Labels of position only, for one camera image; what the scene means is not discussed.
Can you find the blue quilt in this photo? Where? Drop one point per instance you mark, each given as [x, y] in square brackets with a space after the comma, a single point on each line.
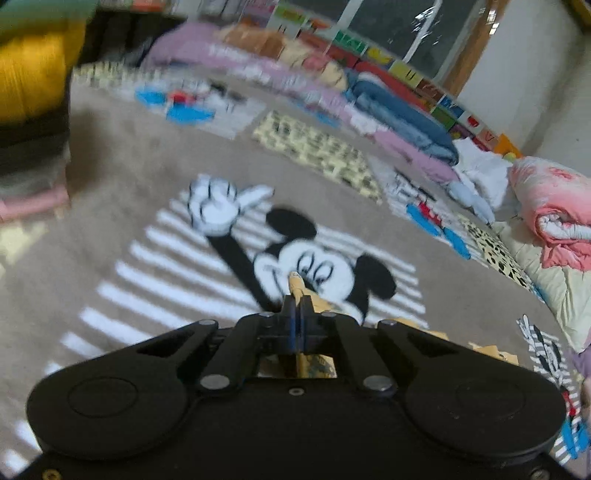
[397, 110]

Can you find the stack of folded clothes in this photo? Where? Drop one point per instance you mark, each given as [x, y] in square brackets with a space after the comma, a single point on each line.
[32, 69]

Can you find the white cloth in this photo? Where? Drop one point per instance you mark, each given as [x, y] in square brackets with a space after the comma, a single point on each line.
[480, 161]

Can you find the orange cartoon printed blanket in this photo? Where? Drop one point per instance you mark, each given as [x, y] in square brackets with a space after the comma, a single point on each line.
[258, 41]

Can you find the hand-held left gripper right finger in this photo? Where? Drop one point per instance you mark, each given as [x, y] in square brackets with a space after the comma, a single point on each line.
[305, 328]

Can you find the pink quilt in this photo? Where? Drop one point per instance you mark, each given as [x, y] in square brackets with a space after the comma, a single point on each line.
[554, 194]

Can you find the cartoon mouse printed blanket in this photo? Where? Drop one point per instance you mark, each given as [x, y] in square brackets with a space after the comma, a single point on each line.
[138, 184]

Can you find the cream quilt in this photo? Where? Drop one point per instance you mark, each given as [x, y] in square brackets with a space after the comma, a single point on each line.
[554, 286]

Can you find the yellow printed garment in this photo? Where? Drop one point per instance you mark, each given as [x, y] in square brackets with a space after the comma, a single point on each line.
[308, 301]

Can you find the window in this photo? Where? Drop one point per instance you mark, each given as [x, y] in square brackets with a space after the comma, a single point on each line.
[392, 23]

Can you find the light blue cloth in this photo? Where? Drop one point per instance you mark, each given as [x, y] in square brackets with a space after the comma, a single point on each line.
[471, 196]

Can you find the orange foam block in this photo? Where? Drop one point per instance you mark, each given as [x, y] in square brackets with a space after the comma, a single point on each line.
[508, 145]

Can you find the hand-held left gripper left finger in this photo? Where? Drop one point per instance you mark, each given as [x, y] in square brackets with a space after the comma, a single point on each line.
[290, 323]

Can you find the purple cloth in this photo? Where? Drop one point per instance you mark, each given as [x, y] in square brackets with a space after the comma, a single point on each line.
[582, 362]

